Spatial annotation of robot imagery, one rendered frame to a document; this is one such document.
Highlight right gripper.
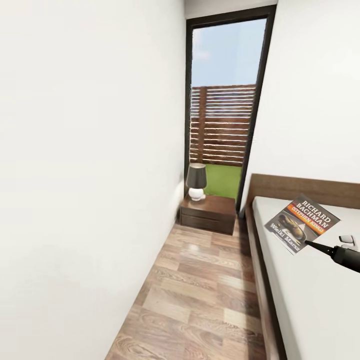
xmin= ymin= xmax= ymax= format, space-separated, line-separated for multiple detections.
xmin=305 ymin=240 xmax=360 ymax=273

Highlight hardback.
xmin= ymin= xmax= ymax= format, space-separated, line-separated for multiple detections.
xmin=264 ymin=193 xmax=341 ymax=255

